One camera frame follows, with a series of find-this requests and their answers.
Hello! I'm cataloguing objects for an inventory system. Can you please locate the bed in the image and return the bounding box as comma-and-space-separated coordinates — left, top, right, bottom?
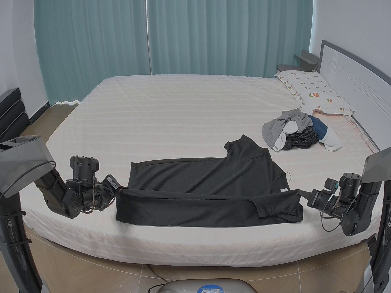
19, 39, 391, 268

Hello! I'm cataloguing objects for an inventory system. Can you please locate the black T-shirt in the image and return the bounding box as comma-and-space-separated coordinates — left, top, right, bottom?
115, 134, 304, 227

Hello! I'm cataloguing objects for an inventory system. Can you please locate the blue-green curtain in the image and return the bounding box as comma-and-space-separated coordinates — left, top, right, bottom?
34, 0, 152, 105
147, 0, 315, 78

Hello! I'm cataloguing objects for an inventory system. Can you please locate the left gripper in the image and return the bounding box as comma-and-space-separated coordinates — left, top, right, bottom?
92, 184, 120, 210

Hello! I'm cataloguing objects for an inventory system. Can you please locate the black chest of drawers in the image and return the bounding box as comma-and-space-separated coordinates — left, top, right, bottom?
0, 87, 30, 143

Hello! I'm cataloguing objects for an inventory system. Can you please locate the black cable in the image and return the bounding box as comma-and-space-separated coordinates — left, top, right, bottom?
146, 264, 167, 293

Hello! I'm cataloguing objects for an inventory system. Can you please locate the pile of clothes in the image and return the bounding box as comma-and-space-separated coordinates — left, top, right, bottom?
262, 109, 342, 152

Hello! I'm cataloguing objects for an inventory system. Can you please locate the white printed pillow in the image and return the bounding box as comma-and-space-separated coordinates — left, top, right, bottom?
274, 70, 355, 116

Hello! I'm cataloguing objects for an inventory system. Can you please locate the grey bedside table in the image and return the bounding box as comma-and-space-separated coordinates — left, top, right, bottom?
277, 49, 319, 72

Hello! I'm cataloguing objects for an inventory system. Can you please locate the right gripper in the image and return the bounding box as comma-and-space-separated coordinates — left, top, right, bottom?
306, 189, 332, 215

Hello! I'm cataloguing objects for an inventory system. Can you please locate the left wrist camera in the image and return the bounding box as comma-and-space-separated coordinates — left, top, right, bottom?
105, 174, 121, 192

